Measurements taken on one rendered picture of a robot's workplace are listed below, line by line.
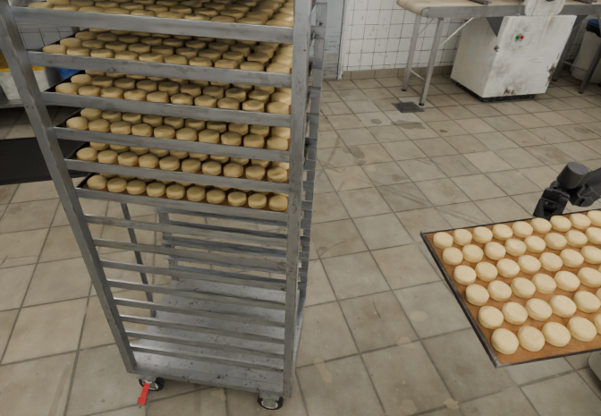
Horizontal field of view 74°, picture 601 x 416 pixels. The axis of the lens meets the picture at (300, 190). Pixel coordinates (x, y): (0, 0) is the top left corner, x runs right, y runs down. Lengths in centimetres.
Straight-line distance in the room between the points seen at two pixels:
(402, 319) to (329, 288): 39
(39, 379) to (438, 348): 171
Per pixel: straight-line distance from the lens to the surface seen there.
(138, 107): 98
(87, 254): 134
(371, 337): 199
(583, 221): 135
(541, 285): 111
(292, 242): 104
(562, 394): 216
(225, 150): 95
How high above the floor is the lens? 161
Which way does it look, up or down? 36 degrees down
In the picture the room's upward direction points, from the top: 3 degrees clockwise
